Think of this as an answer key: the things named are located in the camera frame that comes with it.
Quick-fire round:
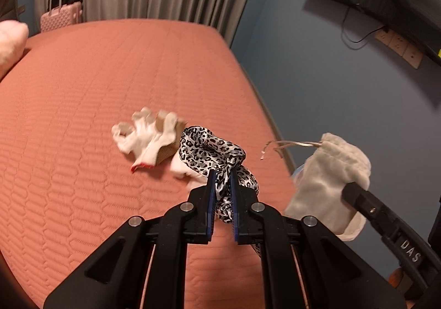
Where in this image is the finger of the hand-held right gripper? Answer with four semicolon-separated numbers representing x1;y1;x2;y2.
341;182;397;231

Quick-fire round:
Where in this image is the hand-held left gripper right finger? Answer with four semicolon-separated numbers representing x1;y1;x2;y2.
230;169;405;309

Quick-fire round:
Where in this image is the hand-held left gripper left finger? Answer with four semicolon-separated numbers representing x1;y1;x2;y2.
43;171;217;309

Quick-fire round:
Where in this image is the trash bin with white liner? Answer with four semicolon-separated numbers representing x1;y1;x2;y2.
291;162;367;242

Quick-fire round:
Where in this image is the cream drawstring pouch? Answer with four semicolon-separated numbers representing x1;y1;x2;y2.
260;133;372;235

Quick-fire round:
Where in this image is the leopard print satin scrunchie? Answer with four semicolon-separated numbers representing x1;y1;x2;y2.
177;126;264;258

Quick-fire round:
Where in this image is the white cotton glove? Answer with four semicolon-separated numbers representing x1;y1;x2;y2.
112;107;187;172
170;152;208;180

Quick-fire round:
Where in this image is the brown cardboard piece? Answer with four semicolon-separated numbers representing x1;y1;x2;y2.
156;115;188;162

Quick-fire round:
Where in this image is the pink suitcase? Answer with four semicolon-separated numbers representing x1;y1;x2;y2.
40;0;84;33

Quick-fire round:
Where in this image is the pink pillow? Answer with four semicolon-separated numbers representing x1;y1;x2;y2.
0;20;30;79

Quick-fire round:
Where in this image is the dark headboard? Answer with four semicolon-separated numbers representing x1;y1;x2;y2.
0;0;27;22

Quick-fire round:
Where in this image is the wall socket panel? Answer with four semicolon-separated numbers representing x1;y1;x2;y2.
375;28;424;69

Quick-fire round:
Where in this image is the black power cable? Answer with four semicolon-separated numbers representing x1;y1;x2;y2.
341;5;384;45

